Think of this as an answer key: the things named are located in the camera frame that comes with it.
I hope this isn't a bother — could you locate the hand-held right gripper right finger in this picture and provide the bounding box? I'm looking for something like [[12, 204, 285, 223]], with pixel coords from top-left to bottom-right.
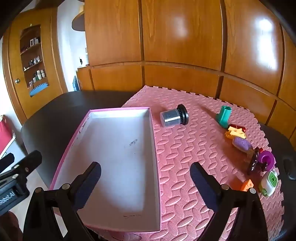
[[190, 162, 269, 241]]

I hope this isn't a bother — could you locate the wooden display cabinet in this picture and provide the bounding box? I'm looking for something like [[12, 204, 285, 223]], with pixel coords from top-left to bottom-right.
[[2, 7, 68, 124]]

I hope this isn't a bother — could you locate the purple patterned egg toy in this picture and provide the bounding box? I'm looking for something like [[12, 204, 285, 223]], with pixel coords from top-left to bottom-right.
[[232, 136, 253, 152]]

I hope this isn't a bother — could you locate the group of small shelf bottles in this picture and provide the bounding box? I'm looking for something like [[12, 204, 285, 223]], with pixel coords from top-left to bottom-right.
[[23, 37, 47, 87]]

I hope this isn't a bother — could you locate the yellow toy piece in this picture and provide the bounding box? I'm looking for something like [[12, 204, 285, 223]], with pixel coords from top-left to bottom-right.
[[225, 126, 247, 141]]

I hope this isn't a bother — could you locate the orange toy block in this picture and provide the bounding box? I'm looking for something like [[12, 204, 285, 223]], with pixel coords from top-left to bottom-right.
[[239, 179, 254, 192]]

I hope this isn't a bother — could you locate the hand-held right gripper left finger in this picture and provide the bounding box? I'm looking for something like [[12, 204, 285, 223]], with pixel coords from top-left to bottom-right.
[[22, 161, 102, 241]]

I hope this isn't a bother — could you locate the wooden wardrobe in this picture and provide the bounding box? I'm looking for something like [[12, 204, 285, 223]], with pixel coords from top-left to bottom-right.
[[76, 0, 296, 137]]

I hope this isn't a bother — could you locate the white and green device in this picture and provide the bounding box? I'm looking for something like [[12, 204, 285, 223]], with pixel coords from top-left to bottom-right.
[[259, 170, 278, 197]]

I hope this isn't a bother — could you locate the teal plastic toy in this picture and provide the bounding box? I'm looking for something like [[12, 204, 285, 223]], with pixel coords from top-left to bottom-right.
[[216, 106, 231, 128]]

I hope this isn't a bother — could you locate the dark brown ring toy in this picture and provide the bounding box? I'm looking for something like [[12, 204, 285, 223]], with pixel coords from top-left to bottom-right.
[[247, 148, 260, 175]]

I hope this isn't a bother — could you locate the pink foam mat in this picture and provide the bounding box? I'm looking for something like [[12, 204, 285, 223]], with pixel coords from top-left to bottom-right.
[[121, 86, 285, 241]]

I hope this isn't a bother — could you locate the brown lamp shade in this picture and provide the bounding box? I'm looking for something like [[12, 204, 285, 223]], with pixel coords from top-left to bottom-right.
[[72, 10, 85, 32]]

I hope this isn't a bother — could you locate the grey and black cylinder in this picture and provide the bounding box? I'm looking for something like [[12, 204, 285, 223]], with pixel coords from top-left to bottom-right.
[[160, 104, 189, 127]]

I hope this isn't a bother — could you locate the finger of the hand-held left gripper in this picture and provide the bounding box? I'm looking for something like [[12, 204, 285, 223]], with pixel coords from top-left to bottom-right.
[[13, 150, 42, 195], [0, 153, 15, 173]]

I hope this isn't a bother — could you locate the red cloth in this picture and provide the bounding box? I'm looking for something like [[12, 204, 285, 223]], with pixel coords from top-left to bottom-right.
[[0, 115, 16, 160]]

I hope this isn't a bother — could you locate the pink cardboard box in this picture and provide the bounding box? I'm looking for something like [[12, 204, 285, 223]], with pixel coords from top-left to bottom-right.
[[49, 107, 161, 233]]

